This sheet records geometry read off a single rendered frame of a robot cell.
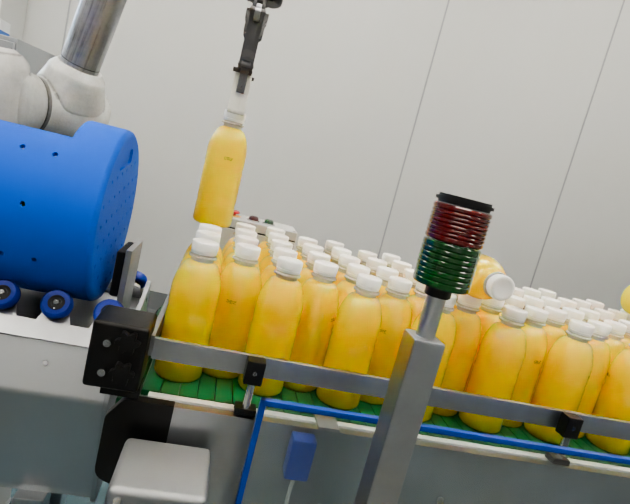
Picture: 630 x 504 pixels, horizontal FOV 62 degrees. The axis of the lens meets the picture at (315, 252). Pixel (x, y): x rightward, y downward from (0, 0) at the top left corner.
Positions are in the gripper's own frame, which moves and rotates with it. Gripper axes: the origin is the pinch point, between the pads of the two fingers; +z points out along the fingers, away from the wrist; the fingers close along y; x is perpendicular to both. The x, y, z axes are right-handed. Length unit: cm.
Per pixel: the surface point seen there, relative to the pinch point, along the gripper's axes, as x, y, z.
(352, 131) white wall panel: 75, -252, -19
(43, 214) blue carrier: -21.7, 23.1, 24.1
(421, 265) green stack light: 23, 46, 16
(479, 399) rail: 45, 30, 36
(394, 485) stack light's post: 27, 47, 41
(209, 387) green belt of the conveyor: 5, 25, 44
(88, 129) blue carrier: -20.2, 14.6, 11.8
